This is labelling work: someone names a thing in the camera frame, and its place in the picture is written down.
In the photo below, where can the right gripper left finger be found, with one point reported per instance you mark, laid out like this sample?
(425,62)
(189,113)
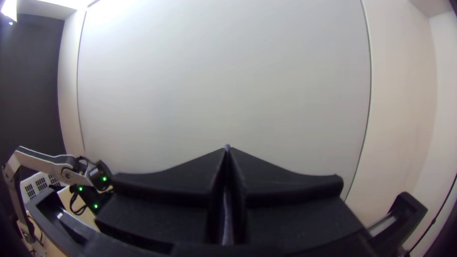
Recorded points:
(171,200)

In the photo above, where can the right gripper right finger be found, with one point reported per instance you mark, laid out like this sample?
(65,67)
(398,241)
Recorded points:
(285,203)

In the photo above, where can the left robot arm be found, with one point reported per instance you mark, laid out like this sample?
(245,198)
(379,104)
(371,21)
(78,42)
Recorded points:
(46,164)

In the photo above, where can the white laundry basket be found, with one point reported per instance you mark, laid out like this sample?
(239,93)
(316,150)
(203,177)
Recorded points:
(37,185)

